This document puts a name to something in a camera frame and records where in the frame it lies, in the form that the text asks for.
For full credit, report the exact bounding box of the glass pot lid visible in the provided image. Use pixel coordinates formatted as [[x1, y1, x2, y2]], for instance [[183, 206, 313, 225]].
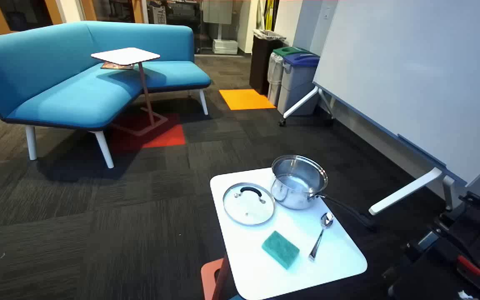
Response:
[[221, 181, 276, 228]]

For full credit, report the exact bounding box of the teal blue sponge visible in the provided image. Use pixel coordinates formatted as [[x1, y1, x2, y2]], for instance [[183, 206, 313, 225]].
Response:
[[260, 230, 301, 271]]

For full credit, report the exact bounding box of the grey bin with green lid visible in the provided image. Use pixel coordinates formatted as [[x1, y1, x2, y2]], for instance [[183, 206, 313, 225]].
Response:
[[265, 45, 308, 106]]

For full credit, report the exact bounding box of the large white whiteboard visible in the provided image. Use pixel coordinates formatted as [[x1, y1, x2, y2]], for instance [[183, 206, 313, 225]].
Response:
[[311, 0, 480, 186]]

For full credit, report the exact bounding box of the blue corner sofa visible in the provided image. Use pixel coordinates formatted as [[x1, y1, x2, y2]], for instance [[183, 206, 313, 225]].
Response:
[[0, 20, 213, 170]]

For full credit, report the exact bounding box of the black equipment with red handles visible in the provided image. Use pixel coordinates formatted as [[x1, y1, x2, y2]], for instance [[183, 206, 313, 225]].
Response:
[[386, 188, 480, 300]]

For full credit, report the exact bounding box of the black trash bin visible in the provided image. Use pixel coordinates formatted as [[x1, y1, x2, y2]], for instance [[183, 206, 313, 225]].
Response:
[[248, 30, 288, 96]]

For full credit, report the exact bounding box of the grey bin with blue lid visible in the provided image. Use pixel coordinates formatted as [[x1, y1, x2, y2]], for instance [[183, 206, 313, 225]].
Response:
[[276, 51, 321, 118]]

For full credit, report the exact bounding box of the white whiteboard stand leg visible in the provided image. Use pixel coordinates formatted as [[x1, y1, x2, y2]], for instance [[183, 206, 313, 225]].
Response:
[[280, 85, 336, 126], [366, 166, 460, 218]]

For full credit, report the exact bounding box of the small white side table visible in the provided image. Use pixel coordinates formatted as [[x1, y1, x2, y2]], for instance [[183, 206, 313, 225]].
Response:
[[90, 45, 170, 138]]

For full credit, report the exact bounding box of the steel pot with black handle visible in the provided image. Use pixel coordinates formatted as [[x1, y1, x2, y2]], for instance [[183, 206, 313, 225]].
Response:
[[268, 153, 378, 230]]

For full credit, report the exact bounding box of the metal spoon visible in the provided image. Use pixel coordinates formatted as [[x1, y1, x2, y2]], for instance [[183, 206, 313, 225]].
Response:
[[306, 210, 335, 261]]

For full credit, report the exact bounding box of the red table base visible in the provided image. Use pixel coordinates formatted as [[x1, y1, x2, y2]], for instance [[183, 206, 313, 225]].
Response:
[[198, 256, 231, 300]]

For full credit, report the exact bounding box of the orange floor mat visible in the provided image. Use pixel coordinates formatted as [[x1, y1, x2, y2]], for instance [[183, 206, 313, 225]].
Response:
[[218, 86, 276, 113]]

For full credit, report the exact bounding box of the white box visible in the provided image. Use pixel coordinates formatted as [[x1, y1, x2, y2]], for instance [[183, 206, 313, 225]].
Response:
[[211, 36, 240, 56]]

